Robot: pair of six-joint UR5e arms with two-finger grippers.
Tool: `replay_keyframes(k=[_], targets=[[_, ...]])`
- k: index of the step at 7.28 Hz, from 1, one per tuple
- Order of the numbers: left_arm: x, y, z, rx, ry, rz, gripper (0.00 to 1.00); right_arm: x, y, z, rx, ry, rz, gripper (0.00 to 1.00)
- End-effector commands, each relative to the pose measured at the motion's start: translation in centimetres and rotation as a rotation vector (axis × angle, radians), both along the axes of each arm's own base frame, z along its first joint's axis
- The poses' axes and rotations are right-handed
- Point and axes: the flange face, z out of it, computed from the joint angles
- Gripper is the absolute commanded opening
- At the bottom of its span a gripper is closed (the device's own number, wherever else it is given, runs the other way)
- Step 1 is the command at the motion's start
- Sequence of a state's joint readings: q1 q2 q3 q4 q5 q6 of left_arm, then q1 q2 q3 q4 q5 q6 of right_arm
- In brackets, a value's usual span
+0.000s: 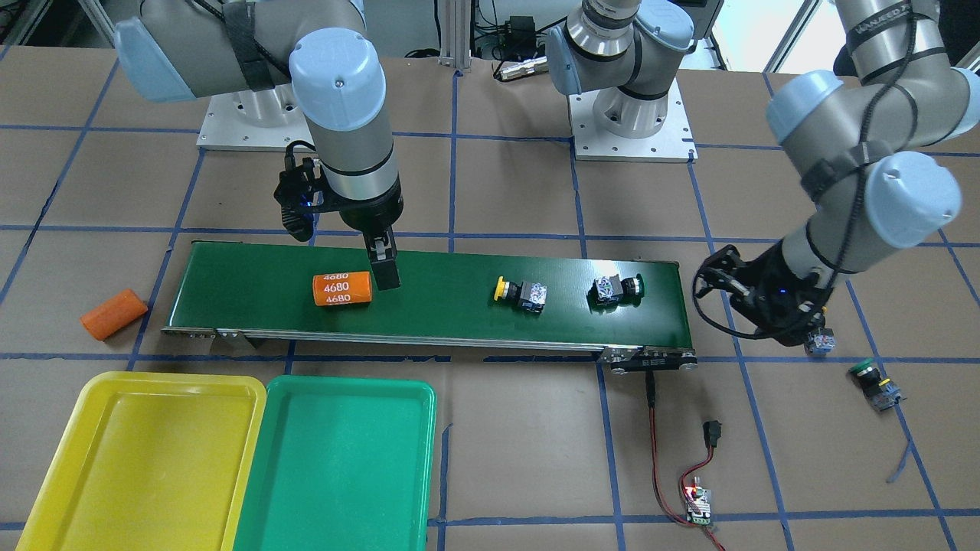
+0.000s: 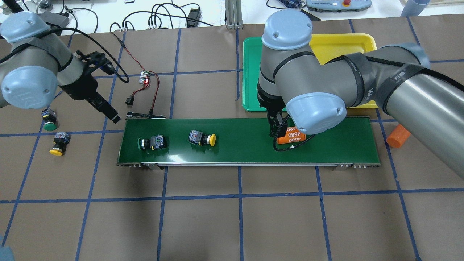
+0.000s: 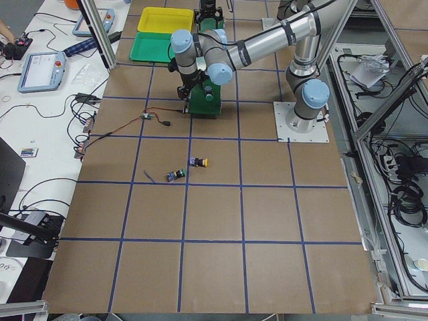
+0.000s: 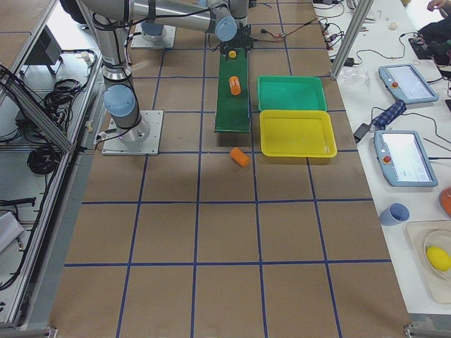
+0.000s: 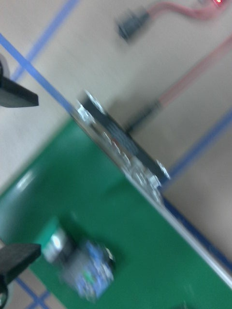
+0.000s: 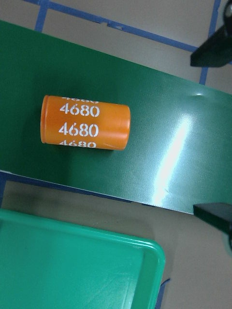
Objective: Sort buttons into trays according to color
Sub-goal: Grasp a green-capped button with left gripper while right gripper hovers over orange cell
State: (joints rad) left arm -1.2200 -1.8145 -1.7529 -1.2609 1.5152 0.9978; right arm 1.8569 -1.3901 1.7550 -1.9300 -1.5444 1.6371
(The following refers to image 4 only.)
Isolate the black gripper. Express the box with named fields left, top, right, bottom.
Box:
left=220, top=25, right=253, bottom=53

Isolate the orange cylinder labelled 4680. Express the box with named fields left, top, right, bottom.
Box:
left=228, top=75, right=242, bottom=96

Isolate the plain orange cylinder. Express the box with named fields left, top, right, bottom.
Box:
left=230, top=147, right=250, bottom=168

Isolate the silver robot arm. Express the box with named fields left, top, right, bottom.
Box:
left=61, top=1, right=253, bottom=63
left=92, top=14, right=141, bottom=130

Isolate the green plastic tray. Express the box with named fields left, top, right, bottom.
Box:
left=257, top=75, right=328, bottom=111

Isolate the green conveyor belt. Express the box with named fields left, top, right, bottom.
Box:
left=215, top=49, right=250, bottom=133

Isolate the yellow plastic tray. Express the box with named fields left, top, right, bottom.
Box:
left=259, top=110, right=338, bottom=164

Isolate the black power adapter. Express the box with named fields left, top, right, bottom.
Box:
left=353, top=123, right=371, bottom=144

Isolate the blue teach pendant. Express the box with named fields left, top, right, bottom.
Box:
left=378, top=64, right=439, bottom=104
left=373, top=130, right=438, bottom=187

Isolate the blue plastic cup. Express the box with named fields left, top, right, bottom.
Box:
left=379, top=203, right=410, bottom=226

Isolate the beige bowl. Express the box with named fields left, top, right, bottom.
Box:
left=423, top=230, right=450, bottom=282

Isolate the yellow lemon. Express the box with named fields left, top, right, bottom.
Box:
left=426, top=246, right=450, bottom=272

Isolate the red black power cable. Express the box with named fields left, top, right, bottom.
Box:
left=260, top=19, right=318, bottom=42

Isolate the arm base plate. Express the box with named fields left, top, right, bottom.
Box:
left=131, top=25, right=176, bottom=49
left=101, top=110, right=163, bottom=156

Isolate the aluminium frame post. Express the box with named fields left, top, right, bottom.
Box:
left=330, top=0, right=373, bottom=80

